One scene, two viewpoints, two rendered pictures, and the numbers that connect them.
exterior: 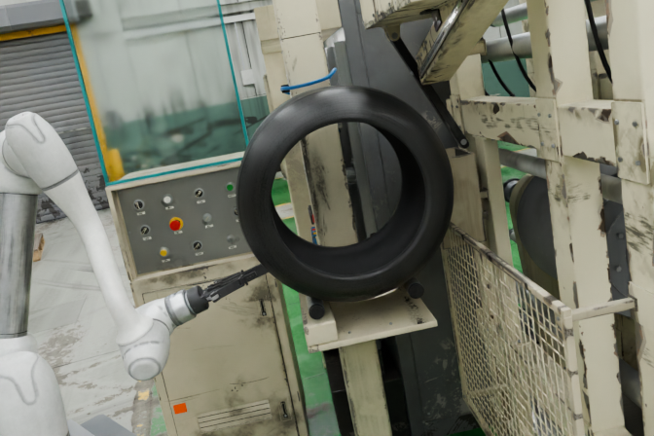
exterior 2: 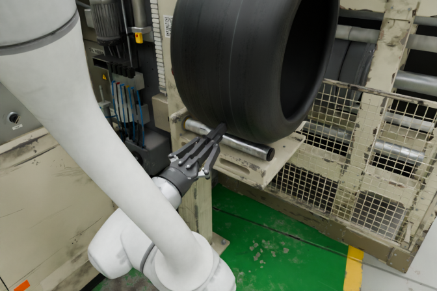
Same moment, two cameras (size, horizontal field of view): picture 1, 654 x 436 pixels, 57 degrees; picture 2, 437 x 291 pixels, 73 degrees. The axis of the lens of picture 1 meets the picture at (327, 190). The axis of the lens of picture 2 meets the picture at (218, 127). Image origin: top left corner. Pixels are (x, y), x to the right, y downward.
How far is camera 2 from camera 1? 1.43 m
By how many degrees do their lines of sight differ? 51
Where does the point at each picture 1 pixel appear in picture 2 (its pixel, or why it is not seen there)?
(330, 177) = not seen: hidden behind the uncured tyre
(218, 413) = (61, 268)
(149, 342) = (218, 263)
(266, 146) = not seen: outside the picture
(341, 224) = not seen: hidden behind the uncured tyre
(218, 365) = (58, 228)
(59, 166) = not seen: outside the picture
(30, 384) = not seen: outside the picture
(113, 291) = (178, 225)
